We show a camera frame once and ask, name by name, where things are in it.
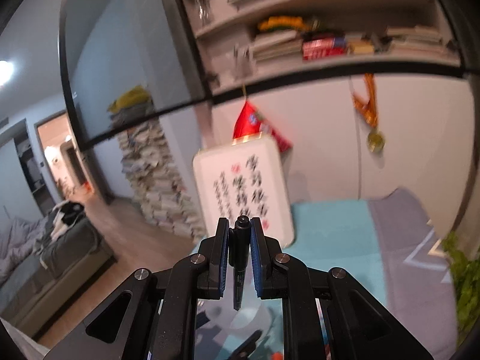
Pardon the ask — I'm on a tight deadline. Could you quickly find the red hanging pennant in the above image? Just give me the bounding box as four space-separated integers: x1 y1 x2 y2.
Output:
233 100 293 153

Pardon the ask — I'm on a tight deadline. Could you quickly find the tall stack of books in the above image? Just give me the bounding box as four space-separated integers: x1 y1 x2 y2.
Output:
117 119 206 241

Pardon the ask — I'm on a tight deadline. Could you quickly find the black marker pen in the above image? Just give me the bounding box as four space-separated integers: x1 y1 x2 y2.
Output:
228 215 251 311

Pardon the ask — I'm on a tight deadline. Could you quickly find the grey sofa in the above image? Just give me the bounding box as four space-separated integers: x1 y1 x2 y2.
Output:
1 201 114 337

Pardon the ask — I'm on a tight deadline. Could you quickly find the green plant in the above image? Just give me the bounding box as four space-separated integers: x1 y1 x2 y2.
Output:
442 232 480 346

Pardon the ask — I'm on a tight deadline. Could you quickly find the gold medal with orange ribbon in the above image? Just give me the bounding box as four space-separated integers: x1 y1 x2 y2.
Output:
352 73 386 155

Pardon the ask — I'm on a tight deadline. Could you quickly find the white calligraphy sign board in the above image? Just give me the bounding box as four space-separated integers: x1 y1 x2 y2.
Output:
193 133 295 248

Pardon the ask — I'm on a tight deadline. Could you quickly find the teal and purple desk mat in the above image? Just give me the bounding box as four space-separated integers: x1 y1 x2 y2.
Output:
194 188 458 359

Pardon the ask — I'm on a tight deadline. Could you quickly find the wall bookshelf with books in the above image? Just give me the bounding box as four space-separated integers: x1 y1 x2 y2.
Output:
182 0 463 96

